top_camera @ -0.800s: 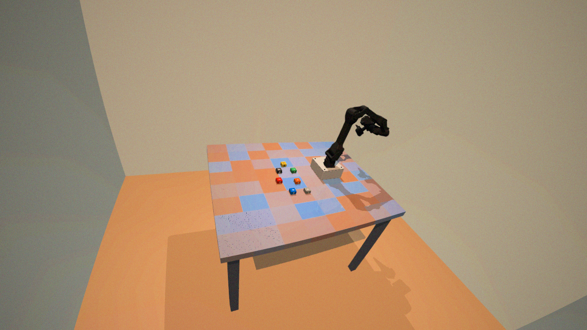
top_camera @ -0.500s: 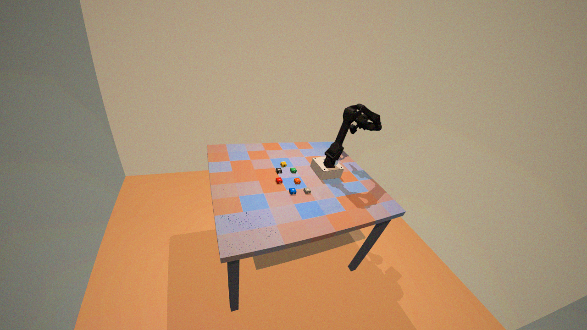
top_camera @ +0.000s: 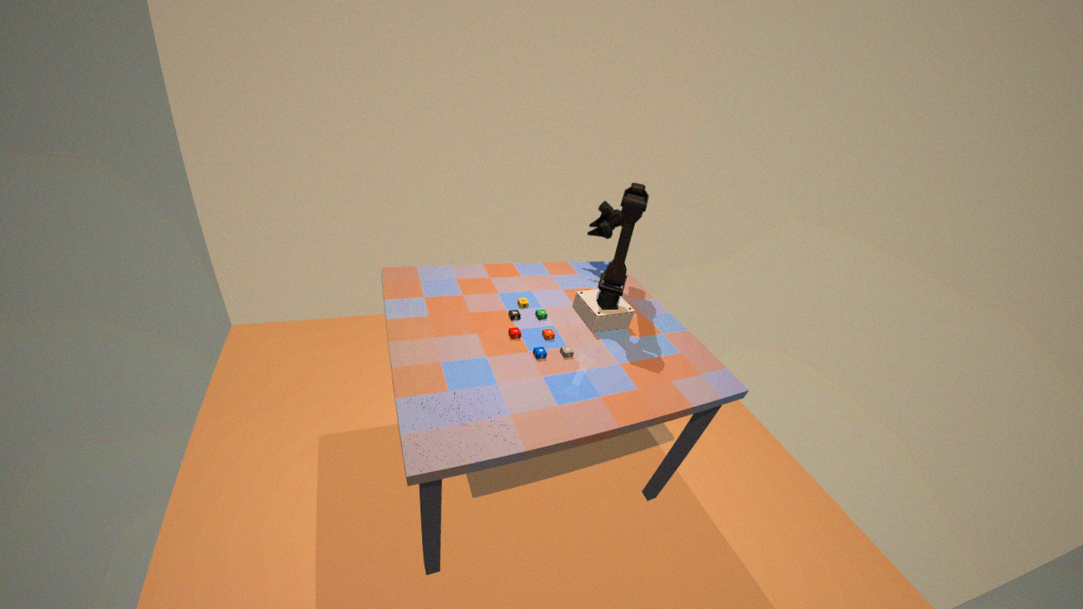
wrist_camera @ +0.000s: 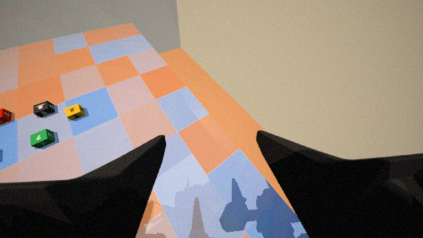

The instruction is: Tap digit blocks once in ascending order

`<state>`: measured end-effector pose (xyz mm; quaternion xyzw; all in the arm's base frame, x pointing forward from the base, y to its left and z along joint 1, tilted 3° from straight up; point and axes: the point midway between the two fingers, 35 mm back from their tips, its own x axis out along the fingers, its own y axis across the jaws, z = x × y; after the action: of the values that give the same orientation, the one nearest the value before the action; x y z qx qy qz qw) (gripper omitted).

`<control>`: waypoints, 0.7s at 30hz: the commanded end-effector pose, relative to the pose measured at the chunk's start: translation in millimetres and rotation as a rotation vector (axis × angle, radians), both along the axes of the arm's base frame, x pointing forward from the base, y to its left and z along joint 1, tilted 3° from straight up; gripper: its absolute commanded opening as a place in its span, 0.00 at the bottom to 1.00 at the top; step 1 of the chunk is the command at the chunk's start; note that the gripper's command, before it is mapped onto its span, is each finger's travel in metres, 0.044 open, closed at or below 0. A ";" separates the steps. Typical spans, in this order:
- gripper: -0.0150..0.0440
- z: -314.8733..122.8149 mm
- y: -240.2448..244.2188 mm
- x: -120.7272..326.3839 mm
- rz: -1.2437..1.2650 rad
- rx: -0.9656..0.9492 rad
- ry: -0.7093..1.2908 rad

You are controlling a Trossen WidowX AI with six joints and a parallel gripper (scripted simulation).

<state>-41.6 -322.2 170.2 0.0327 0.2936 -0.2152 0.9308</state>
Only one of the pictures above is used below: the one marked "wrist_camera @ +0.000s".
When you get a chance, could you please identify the green block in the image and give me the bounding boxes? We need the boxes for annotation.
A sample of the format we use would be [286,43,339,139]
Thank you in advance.
[30,129,55,149]

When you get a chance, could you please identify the black block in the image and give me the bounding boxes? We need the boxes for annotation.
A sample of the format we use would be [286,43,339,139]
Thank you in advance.
[33,101,55,117]

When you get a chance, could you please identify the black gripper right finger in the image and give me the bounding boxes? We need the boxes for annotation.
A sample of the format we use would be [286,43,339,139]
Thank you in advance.
[256,130,423,238]

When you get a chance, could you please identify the yellow block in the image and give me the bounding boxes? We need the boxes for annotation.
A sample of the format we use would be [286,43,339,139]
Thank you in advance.
[65,104,85,121]

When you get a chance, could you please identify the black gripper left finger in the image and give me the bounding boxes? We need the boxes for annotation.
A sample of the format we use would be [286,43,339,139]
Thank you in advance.
[0,135,166,238]

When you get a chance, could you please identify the red block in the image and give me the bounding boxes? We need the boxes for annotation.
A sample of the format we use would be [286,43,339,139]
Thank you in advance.
[0,108,12,125]

